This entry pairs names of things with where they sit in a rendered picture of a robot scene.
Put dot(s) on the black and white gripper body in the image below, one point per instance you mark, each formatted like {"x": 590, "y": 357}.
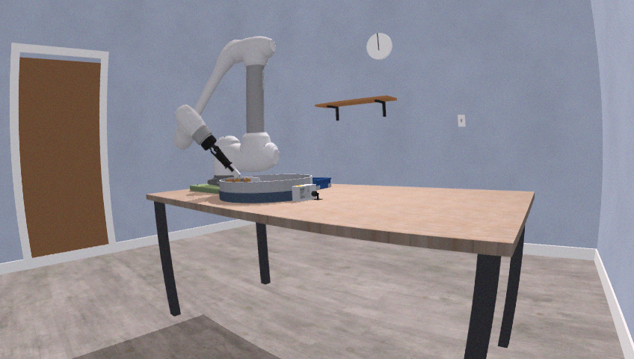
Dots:
{"x": 208, "y": 143}

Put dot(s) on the blue crate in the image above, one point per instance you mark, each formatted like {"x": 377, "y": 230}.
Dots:
{"x": 322, "y": 182}

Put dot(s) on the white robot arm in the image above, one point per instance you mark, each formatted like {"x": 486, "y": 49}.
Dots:
{"x": 256, "y": 152}

